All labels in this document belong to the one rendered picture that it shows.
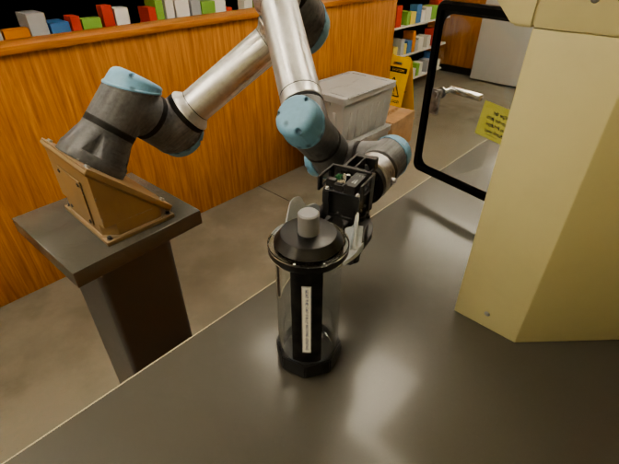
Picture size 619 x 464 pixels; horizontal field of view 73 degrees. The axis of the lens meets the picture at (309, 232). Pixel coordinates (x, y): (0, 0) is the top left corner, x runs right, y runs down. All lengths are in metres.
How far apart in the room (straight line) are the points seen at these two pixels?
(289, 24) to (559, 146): 0.50
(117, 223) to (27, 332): 1.44
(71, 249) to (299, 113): 0.61
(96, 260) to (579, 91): 0.89
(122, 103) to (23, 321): 1.62
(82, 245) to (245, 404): 0.56
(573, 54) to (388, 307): 0.48
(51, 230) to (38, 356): 1.17
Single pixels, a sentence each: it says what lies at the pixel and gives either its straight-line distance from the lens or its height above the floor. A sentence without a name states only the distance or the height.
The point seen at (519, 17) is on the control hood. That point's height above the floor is 1.42.
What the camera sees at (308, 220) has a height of 1.21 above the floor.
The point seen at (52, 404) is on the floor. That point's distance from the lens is 2.04.
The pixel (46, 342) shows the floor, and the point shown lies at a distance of 2.29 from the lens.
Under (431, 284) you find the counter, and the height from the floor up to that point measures 0.94.
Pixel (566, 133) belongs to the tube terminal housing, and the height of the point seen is 1.30.
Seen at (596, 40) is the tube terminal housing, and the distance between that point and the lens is 0.60.
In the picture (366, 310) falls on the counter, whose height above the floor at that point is 0.94.
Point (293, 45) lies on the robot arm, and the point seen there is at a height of 1.34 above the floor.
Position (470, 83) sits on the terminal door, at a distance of 1.03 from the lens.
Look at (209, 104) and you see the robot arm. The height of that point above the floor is 1.17.
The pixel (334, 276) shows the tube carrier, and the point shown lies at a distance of 0.55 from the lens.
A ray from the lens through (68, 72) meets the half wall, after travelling 2.29.
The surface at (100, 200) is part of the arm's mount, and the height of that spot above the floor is 1.05.
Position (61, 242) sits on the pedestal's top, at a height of 0.94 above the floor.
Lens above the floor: 1.50
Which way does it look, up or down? 35 degrees down
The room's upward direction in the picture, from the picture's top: straight up
